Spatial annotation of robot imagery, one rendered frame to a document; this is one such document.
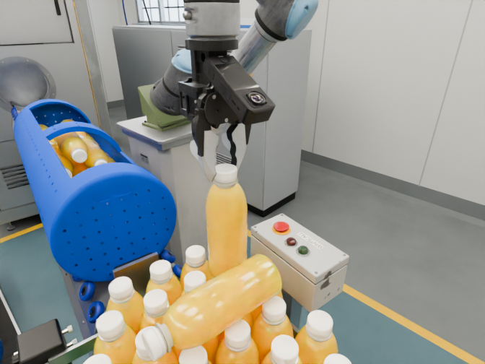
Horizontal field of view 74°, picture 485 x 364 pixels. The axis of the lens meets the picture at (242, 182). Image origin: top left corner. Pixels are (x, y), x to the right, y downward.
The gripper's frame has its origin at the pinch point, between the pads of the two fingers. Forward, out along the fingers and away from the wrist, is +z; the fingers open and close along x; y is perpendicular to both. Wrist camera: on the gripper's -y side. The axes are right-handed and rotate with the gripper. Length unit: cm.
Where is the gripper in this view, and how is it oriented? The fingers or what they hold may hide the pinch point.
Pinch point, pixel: (224, 172)
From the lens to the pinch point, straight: 52.5
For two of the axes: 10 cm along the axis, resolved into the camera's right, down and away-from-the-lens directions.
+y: -5.9, -3.7, 7.1
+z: 0.0, 8.9, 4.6
